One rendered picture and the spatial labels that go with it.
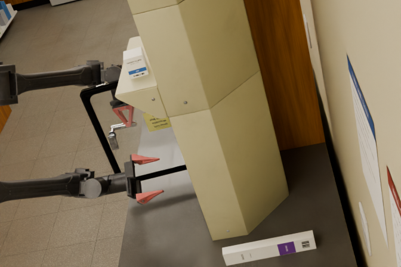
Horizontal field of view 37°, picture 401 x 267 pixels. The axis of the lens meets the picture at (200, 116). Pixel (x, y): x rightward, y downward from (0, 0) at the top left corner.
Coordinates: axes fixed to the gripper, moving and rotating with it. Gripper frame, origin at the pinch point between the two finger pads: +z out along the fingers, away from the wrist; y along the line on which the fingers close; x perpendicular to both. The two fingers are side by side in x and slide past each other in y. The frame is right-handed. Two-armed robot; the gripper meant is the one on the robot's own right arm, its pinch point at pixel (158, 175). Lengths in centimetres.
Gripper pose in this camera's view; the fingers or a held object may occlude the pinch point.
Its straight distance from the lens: 174.4
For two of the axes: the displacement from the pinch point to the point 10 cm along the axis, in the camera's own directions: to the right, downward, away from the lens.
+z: 9.7, -2.0, -1.6
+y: -1.4, -9.4, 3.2
